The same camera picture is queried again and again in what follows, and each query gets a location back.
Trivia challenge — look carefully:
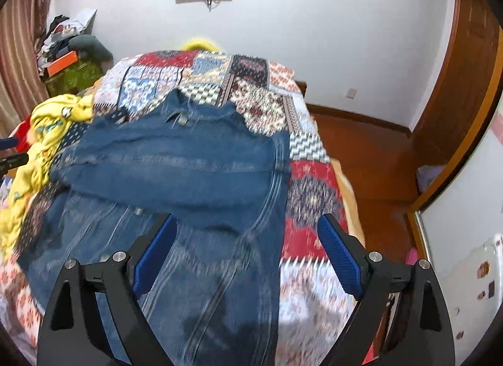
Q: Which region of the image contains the blue denim jacket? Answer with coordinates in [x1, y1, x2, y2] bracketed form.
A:
[18, 91, 290, 365]

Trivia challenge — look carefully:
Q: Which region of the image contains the red fluffy item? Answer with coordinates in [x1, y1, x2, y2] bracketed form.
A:
[9, 116, 35, 153]

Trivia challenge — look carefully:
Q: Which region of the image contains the yellow cartoon print garment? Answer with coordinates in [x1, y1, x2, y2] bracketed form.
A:
[1, 94, 93, 258]

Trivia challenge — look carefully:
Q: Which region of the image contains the orange box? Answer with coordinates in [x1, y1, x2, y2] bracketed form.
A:
[47, 51, 78, 76]

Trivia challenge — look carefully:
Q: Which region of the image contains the patchwork patterned bedspread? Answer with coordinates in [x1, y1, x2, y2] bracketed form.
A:
[0, 49, 368, 366]

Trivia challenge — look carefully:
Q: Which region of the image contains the white decorated wardrobe door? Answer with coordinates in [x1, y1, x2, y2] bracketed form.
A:
[419, 107, 503, 365]

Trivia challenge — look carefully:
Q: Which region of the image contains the clutter pile on cabinet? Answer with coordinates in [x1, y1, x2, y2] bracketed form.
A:
[37, 8, 113, 80]

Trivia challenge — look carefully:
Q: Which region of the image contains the striped brown curtain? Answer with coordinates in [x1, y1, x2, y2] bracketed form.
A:
[1, 0, 50, 137]

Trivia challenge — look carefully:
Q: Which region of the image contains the brown wooden door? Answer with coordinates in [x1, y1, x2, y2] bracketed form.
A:
[411, 0, 502, 211]

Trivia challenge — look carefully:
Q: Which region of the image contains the white wall socket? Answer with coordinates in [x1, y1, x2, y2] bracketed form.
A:
[345, 88, 357, 99]

